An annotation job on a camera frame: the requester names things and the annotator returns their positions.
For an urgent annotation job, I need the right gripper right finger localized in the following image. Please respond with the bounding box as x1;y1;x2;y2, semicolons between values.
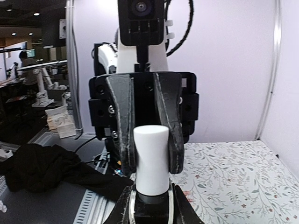
174;184;204;224

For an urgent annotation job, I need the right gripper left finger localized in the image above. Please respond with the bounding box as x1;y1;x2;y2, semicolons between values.
106;186;132;224

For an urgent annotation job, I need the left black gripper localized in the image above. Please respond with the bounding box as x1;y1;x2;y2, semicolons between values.
88;72;199;177

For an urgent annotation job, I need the white capped nail polish bottle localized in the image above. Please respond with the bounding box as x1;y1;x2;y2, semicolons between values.
128;125;174;224

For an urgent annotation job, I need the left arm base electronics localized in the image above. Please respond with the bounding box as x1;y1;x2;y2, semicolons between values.
74;135;122;176

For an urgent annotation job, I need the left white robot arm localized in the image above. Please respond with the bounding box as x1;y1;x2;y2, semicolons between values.
88;42;199;176

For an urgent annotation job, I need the floral patterned table mat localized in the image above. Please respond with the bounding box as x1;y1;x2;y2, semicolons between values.
170;140;299;224

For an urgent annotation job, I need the white paper bag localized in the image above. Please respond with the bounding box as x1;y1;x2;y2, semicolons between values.
45;105;76;139

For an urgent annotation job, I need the black cloth pile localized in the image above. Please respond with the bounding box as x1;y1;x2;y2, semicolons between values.
0;144;133;202

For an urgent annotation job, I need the background person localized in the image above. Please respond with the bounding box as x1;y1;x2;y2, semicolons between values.
18;50;39;87

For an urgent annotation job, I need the left black braided cable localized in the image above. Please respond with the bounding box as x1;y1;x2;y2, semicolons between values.
163;0;195;57

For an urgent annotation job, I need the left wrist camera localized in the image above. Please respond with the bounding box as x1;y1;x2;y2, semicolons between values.
116;0;175;73

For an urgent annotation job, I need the left aluminium frame post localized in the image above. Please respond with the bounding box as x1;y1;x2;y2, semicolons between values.
65;0;83;140

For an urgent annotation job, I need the aluminium frame post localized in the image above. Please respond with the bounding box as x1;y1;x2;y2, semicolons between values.
255;0;282;140
65;0;83;140

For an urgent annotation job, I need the right aluminium frame post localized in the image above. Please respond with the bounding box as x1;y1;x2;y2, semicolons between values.
255;0;282;140

